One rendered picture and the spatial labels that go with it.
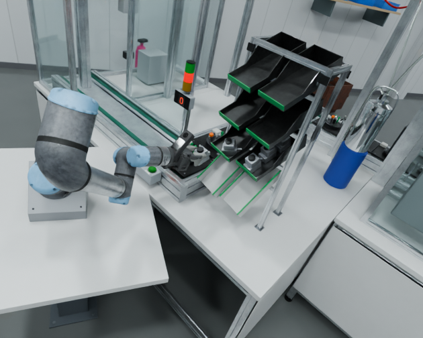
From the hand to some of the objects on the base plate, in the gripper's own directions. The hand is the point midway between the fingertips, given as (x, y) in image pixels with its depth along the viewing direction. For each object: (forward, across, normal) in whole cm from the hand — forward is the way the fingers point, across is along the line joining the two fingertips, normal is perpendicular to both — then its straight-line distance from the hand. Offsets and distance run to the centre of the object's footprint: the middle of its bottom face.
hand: (201, 151), depth 129 cm
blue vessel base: (+102, +33, -3) cm, 107 cm away
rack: (+36, +14, -23) cm, 45 cm away
